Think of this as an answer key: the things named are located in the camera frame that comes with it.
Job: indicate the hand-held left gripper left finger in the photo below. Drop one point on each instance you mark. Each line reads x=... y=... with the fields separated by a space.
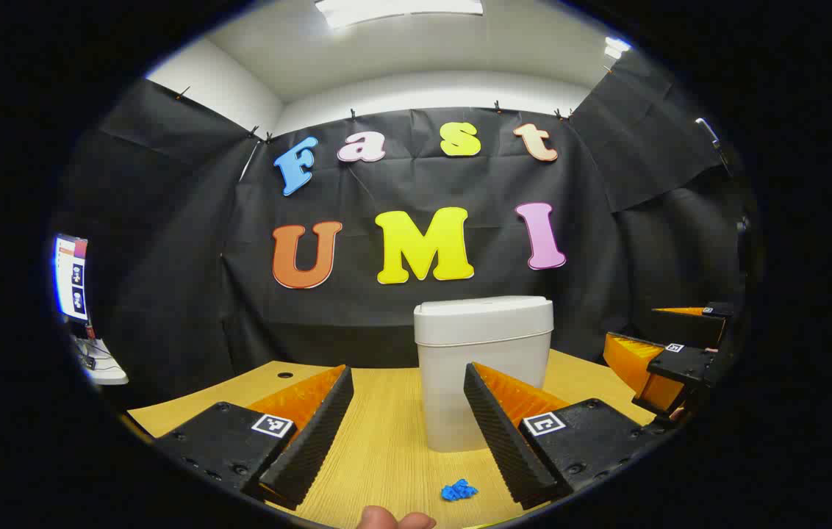
x=313 y=441

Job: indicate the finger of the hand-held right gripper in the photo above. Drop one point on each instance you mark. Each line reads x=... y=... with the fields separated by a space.
x=680 y=364
x=688 y=327

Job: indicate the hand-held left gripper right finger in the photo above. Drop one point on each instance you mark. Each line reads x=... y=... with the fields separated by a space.
x=504 y=441

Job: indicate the blue paper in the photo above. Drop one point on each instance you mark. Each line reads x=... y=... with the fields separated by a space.
x=458 y=490

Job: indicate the white desktop garbage bin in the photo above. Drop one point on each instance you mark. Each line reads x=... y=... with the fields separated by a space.
x=453 y=367

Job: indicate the wooden desktop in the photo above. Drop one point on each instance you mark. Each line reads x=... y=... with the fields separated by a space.
x=386 y=441

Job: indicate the small ceiling light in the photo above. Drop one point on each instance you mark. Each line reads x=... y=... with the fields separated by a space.
x=616 y=48

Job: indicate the white side table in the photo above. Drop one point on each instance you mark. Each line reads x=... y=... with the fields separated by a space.
x=109 y=373

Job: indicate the black backdrop cloth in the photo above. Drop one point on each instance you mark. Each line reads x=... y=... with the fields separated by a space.
x=460 y=184

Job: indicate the computer monitor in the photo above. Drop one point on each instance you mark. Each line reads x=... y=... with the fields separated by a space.
x=70 y=279

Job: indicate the long ceiling light panel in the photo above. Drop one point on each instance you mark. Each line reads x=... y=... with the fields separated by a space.
x=401 y=11

